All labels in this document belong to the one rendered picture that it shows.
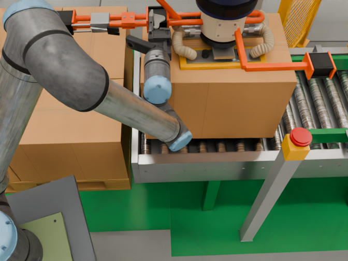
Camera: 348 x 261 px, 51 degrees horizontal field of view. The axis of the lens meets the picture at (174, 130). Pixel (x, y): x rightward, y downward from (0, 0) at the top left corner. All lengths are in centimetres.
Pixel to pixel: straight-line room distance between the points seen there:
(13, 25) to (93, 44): 137
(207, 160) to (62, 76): 101
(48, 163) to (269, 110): 114
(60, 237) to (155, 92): 60
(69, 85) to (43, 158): 122
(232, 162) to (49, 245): 83
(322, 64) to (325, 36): 193
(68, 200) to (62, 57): 78
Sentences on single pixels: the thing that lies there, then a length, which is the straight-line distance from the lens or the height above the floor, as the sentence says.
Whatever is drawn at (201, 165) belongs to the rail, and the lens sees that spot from 167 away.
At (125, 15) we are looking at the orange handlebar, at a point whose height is 111.
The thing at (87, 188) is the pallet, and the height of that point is 2.
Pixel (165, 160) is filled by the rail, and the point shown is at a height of 59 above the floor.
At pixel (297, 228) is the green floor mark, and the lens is 226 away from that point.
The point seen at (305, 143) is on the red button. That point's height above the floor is 103.
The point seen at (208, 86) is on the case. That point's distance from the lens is 143.
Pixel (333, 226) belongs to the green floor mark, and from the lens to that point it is 234.
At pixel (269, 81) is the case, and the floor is 97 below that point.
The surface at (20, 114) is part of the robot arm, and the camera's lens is 97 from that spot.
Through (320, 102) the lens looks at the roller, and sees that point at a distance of 203.
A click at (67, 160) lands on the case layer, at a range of 196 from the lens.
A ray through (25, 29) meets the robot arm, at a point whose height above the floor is 152.
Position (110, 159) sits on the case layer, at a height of 37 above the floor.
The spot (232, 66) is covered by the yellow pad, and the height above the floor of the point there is 99.
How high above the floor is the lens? 203
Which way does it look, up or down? 57 degrees down
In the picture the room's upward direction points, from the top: 1 degrees clockwise
